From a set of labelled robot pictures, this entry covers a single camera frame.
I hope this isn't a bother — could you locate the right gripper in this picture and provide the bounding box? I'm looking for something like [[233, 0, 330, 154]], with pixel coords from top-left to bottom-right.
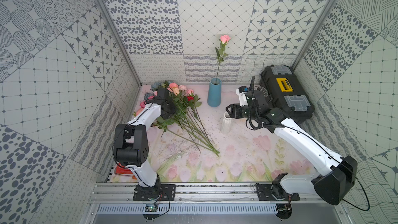
[[225, 104, 259, 122]]

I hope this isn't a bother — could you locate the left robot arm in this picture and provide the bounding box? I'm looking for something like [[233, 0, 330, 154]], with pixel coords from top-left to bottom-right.
[[112, 87, 176, 200]]

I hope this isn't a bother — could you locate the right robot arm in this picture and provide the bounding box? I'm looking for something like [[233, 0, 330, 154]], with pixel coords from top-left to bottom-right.
[[226, 87, 358, 205]]

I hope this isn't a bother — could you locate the bunch of artificial flowers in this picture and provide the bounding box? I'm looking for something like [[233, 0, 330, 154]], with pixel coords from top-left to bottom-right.
[[135, 81, 220, 156]]

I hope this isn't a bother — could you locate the clear glass vase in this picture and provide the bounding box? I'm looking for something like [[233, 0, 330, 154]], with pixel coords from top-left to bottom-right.
[[255, 86, 268, 97]]

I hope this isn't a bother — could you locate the white ribbed vase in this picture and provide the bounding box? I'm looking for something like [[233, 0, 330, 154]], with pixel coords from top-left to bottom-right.
[[220, 112, 233, 135]]

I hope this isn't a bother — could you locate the blue cylindrical vase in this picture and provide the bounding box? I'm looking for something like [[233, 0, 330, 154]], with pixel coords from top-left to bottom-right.
[[207, 78, 222, 107]]

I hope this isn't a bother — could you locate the black toolbox yellow latch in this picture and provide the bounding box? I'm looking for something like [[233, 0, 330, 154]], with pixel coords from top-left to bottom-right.
[[260, 65, 315, 124]]

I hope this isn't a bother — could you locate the red pipe wrench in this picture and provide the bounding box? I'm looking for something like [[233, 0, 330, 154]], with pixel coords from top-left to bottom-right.
[[114, 165, 132, 175]]

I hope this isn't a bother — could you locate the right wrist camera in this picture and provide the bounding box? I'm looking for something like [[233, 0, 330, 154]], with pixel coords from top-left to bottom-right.
[[236, 86, 253, 107]]

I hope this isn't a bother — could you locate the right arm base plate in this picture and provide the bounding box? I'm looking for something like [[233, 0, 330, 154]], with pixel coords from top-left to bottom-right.
[[254, 183, 300, 201]]

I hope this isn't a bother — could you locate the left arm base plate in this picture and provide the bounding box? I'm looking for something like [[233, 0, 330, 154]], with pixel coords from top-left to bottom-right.
[[133, 184, 176, 201]]

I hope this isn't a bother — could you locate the aluminium rail frame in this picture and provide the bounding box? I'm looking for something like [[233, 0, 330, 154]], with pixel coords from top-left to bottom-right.
[[88, 182, 329, 206]]

